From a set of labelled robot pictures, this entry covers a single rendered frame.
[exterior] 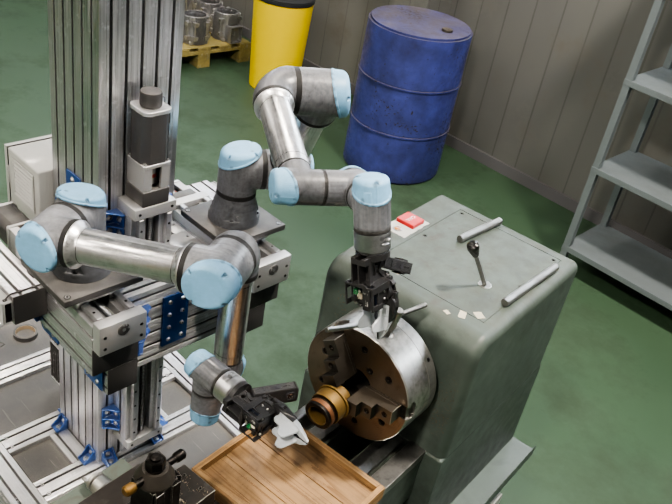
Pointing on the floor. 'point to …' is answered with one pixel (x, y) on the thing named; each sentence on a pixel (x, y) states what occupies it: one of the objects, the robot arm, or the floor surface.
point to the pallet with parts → (212, 33)
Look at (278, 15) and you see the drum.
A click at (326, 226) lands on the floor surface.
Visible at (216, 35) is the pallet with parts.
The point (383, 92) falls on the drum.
